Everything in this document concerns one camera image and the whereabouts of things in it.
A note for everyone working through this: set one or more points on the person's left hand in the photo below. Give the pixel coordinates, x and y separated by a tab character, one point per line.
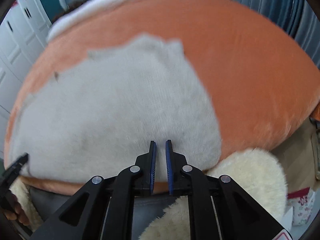
19	213

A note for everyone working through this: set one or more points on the white wardrobe with red stickers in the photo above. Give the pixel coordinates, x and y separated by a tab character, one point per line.
23	38

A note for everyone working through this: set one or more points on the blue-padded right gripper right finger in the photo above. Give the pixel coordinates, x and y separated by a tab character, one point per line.
186	180

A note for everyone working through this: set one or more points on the beige knit sweater black hearts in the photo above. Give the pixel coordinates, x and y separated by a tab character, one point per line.
97	117

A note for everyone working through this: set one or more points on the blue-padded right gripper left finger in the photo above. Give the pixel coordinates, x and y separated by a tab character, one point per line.
136	180

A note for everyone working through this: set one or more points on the blue-grey window curtain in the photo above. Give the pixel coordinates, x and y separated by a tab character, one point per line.
295	17

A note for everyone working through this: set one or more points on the cream fleece sleeve left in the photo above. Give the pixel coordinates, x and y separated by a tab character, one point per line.
22	192

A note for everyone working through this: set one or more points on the floral red white box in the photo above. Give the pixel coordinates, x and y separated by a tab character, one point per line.
300	205

